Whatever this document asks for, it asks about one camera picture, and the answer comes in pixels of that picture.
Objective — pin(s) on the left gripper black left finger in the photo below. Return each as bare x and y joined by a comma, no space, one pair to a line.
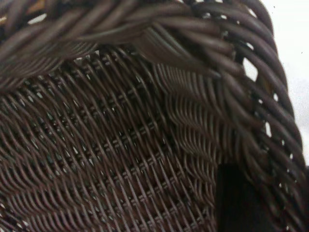
239,205

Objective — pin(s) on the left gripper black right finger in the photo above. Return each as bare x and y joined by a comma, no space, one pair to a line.
307,205

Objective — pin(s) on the black woven basket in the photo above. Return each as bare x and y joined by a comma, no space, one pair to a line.
108,145

